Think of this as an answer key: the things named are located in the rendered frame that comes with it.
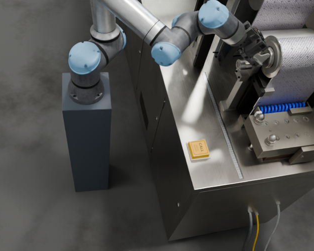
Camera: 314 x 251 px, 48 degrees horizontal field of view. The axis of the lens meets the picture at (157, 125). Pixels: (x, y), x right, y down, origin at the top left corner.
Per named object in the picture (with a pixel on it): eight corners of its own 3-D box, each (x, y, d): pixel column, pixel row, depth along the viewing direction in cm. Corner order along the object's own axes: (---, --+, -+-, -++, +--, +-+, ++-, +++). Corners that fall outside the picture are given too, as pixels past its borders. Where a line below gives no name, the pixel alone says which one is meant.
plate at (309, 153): (288, 160, 143) (301, 147, 134) (309, 156, 145) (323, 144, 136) (290, 165, 142) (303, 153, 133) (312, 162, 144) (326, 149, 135)
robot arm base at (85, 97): (68, 105, 144) (66, 90, 135) (68, 76, 152) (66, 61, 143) (105, 104, 147) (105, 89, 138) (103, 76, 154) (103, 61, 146)
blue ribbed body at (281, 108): (255, 109, 142) (258, 104, 139) (302, 104, 147) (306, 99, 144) (258, 116, 140) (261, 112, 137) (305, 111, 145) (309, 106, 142)
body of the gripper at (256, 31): (270, 49, 114) (253, 33, 106) (247, 63, 119) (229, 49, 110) (261, 32, 118) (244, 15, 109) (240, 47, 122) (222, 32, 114)
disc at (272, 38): (254, 56, 134) (270, 26, 122) (255, 55, 135) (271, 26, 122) (268, 86, 127) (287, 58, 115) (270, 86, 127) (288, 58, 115)
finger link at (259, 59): (276, 62, 122) (264, 51, 115) (261, 72, 125) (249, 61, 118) (273, 56, 123) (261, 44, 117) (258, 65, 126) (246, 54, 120)
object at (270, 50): (272, 56, 119) (264, 72, 125) (278, 56, 119) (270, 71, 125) (264, 42, 123) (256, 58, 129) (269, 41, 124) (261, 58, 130)
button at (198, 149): (187, 144, 142) (188, 141, 140) (203, 141, 143) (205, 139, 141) (192, 159, 138) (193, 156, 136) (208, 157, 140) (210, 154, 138)
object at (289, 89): (252, 106, 141) (271, 77, 126) (304, 101, 146) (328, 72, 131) (253, 107, 141) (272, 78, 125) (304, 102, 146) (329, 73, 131)
